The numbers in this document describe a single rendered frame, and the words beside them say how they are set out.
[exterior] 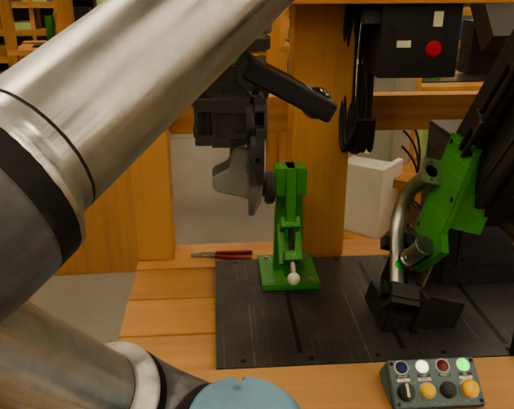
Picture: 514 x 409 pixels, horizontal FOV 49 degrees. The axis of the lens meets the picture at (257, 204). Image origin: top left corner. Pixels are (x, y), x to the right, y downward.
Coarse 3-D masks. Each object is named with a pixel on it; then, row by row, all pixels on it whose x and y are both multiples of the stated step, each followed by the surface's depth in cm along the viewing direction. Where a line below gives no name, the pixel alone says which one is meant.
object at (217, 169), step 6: (234, 144) 69; (240, 144) 69; (246, 144) 69; (246, 156) 70; (222, 162) 70; (228, 162) 70; (246, 162) 70; (216, 168) 70; (222, 168) 70; (246, 168) 70
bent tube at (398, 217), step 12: (432, 168) 112; (420, 180) 112; (432, 180) 110; (408, 192) 117; (396, 204) 120; (408, 204) 119; (396, 216) 120; (396, 228) 119; (396, 240) 118; (396, 252) 116; (396, 276) 114
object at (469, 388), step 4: (468, 380) 93; (472, 380) 93; (464, 384) 92; (468, 384) 92; (472, 384) 92; (476, 384) 92; (460, 388) 93; (464, 388) 92; (468, 388) 92; (472, 388) 92; (476, 388) 92; (464, 392) 92; (468, 392) 92; (472, 392) 92; (476, 392) 92; (468, 396) 92; (472, 396) 92
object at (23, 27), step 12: (24, 0) 933; (36, 0) 934; (48, 0) 942; (36, 12) 978; (0, 24) 946; (24, 24) 947; (36, 24) 983; (0, 36) 942; (36, 36) 954; (0, 48) 960; (0, 60) 956
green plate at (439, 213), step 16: (448, 144) 110; (448, 160) 109; (464, 160) 103; (448, 176) 107; (464, 176) 102; (432, 192) 113; (448, 192) 106; (464, 192) 103; (432, 208) 111; (448, 208) 105; (464, 208) 105; (416, 224) 117; (432, 224) 110; (448, 224) 105; (464, 224) 106; (480, 224) 107
